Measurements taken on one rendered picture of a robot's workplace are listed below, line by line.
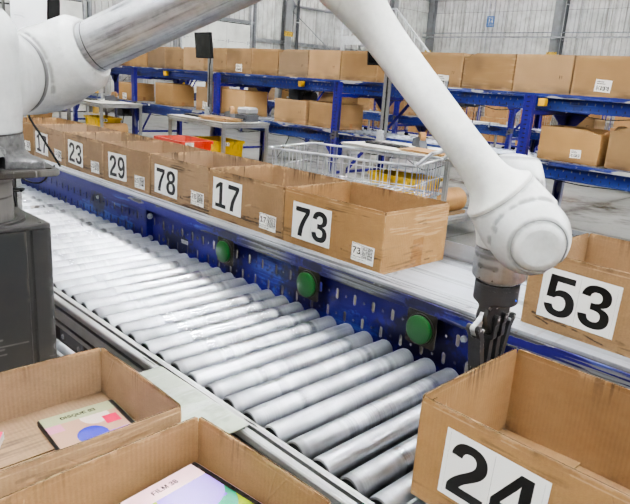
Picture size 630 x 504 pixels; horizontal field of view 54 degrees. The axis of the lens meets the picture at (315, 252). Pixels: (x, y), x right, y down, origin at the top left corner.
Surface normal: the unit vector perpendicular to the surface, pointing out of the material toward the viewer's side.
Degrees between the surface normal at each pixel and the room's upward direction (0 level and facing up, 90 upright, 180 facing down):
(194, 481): 0
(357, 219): 90
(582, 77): 90
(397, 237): 91
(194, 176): 91
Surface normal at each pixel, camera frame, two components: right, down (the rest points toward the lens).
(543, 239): -0.04, 0.38
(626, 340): -0.72, 0.15
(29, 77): 0.99, 0.12
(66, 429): 0.07, -0.96
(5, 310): 0.71, 0.23
